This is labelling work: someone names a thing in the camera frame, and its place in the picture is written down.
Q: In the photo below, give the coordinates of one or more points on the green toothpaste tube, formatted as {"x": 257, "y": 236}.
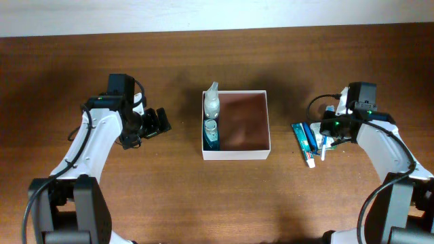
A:
{"x": 304, "y": 144}

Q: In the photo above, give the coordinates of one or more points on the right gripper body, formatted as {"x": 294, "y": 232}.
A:
{"x": 335, "y": 129}

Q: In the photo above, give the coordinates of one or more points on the white crumpled sachet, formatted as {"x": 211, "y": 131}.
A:
{"x": 315, "y": 127}

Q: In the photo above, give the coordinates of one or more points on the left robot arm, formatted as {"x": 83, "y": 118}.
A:
{"x": 68, "y": 206}

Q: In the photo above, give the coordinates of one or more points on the teal mouthwash bottle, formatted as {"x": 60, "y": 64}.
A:
{"x": 211, "y": 135}

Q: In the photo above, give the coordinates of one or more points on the blue white toothbrush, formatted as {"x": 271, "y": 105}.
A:
{"x": 325, "y": 138}

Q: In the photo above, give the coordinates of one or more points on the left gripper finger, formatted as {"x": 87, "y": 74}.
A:
{"x": 150, "y": 124}
{"x": 164, "y": 124}

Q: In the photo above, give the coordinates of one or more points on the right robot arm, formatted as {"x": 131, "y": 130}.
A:
{"x": 400, "y": 210}

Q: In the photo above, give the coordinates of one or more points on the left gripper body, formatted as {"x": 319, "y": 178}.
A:
{"x": 134, "y": 130}

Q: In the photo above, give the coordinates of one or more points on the clear spray bottle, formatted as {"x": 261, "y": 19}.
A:
{"x": 211, "y": 103}

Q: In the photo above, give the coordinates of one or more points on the white cardboard box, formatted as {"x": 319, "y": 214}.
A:
{"x": 243, "y": 127}

